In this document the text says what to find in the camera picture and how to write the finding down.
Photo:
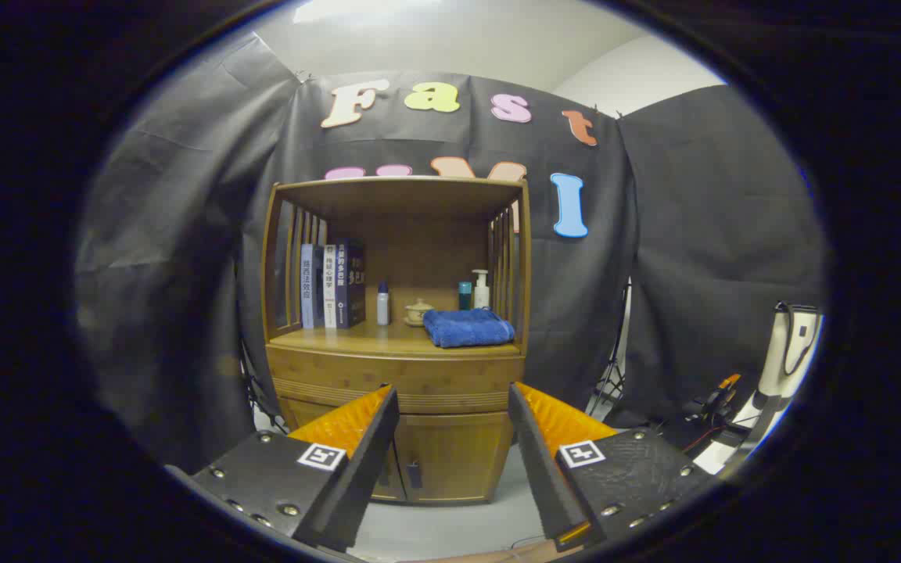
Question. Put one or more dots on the teal bottle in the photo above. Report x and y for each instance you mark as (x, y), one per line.
(464, 295)

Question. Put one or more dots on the beige lidded teacup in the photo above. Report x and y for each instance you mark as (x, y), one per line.
(419, 313)

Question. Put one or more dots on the white book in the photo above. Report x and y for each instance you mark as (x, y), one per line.
(330, 289)

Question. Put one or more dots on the white pump bottle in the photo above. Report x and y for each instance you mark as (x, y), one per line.
(481, 295)

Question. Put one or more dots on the white bottle with blue cap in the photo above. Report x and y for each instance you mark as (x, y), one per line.
(382, 309)

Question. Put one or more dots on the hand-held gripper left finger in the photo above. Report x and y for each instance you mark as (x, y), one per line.
(368, 461)

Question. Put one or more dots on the wooden cabinet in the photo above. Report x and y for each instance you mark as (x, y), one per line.
(411, 203)

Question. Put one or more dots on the orange and black tool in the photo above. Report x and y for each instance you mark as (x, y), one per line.
(720, 395)

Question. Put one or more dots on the wooden countertop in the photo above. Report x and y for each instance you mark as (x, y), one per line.
(388, 338)

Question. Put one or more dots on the black light stand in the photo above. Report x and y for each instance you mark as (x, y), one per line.
(613, 377)

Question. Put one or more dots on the wooden drawer with black knob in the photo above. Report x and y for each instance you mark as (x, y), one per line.
(450, 375)

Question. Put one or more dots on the light blue book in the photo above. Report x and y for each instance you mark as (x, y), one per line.
(308, 289)

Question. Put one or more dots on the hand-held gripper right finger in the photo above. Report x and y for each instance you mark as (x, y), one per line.
(536, 461)

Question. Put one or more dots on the dark navy book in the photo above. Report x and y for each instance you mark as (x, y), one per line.
(350, 285)

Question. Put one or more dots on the folded blue towel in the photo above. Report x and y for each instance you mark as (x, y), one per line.
(466, 328)

